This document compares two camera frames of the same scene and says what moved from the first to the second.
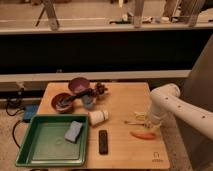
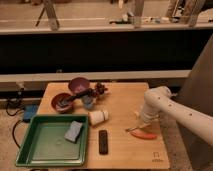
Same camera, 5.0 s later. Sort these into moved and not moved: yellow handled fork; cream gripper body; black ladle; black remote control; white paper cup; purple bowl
Moved: yellow handled fork; cream gripper body
Not moved: purple bowl; black remote control; white paper cup; black ladle
